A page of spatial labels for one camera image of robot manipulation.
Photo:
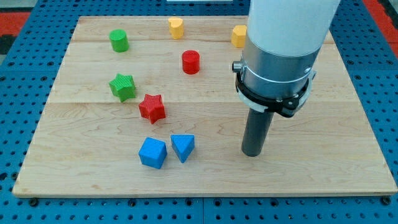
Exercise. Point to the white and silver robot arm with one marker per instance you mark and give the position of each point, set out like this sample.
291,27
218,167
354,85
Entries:
283,39

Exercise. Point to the red star block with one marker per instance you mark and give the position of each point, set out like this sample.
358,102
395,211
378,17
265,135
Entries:
152,108

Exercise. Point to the green star block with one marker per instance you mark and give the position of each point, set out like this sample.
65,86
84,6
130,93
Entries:
123,87

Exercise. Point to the blue triangle block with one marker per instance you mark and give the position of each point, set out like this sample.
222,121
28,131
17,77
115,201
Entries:
183,145

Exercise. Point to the red cylinder block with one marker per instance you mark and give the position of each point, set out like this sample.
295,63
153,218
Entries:
191,62

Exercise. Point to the wooden board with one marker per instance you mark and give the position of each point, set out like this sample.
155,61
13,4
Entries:
87,142

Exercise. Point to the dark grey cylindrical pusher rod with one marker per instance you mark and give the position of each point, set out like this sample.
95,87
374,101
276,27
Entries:
257,126

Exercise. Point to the blue cube block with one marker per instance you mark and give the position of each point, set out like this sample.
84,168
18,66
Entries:
153,153

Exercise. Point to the yellow hexagon block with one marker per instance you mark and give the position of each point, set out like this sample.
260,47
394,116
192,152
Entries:
238,36

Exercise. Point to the yellow heart block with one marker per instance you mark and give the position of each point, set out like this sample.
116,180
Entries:
176,27

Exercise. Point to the green cylinder block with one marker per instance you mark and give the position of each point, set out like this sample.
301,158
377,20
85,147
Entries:
119,41

